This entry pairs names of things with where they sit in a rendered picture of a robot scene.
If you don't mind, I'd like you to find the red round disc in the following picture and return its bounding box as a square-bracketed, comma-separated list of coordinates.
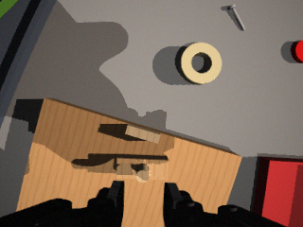
[292, 41, 303, 63]

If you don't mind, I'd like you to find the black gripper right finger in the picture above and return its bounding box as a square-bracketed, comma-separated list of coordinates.
[163, 183, 287, 227]

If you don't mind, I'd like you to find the cream ring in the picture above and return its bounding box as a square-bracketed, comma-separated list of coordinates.
[178, 43, 222, 85]

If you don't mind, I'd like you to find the light brown wooden board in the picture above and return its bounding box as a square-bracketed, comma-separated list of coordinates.
[16, 98, 242, 227]

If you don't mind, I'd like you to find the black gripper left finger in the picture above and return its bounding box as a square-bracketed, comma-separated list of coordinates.
[0, 181, 124, 227]

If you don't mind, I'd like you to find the red rectangular tray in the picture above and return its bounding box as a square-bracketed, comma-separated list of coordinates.
[253, 156, 303, 227]

